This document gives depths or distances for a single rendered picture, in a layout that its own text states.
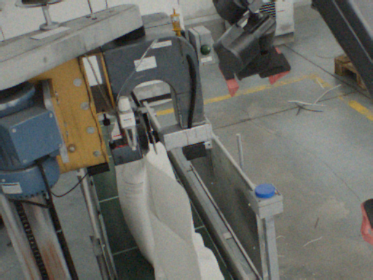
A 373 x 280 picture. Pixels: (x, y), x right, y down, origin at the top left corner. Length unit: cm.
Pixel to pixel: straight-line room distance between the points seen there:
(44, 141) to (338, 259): 175
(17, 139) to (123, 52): 39
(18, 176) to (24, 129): 15
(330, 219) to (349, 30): 242
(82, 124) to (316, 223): 167
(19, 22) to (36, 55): 294
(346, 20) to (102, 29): 94
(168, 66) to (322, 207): 171
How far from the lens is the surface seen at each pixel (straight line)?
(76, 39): 133
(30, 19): 419
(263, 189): 162
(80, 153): 153
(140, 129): 154
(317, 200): 305
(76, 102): 147
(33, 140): 122
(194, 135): 157
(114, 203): 258
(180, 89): 150
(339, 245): 274
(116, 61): 144
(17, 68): 123
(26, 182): 133
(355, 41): 52
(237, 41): 101
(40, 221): 169
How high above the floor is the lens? 175
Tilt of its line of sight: 29 degrees down
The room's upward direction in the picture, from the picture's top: 7 degrees counter-clockwise
